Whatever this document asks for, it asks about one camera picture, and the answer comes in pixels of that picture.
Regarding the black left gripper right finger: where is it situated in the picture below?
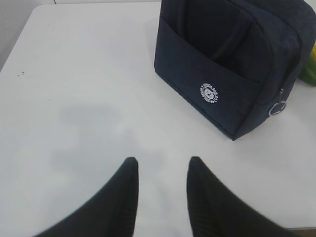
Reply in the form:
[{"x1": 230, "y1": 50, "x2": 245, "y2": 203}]
[{"x1": 187, "y1": 157, "x2": 295, "y2": 237}]

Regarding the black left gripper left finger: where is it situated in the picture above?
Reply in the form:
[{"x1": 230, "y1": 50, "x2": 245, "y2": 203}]
[{"x1": 39, "y1": 157, "x2": 139, "y2": 237}]

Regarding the navy blue lunch bag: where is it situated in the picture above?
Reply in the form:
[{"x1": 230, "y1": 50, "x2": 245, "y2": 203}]
[{"x1": 154, "y1": 0, "x2": 316, "y2": 140}]

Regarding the green cucumber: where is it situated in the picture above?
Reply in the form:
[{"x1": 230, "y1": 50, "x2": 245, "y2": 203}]
[{"x1": 298, "y1": 56, "x2": 316, "y2": 86}]

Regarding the yellow lemon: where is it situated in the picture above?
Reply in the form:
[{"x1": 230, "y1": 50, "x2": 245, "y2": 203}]
[{"x1": 310, "y1": 43, "x2": 316, "y2": 62}]

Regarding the silver zipper pull ring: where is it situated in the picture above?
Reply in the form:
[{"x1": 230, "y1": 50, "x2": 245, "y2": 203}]
[{"x1": 268, "y1": 88, "x2": 288, "y2": 117}]

